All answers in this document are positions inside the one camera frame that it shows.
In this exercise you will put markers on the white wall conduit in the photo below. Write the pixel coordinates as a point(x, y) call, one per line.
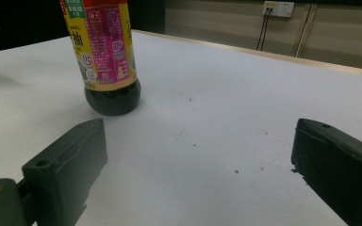
point(304, 31)

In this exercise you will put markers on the dark soy sauce bottle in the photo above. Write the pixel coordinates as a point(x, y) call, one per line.
point(106, 53)

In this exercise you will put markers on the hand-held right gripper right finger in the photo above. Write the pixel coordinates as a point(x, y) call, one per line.
point(342, 169)

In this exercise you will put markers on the white wall socket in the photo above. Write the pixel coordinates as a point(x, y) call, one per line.
point(279, 8)

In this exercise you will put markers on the white table sheet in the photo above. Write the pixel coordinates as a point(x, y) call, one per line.
point(201, 125)

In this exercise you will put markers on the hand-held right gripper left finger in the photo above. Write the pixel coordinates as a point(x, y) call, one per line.
point(66, 163)

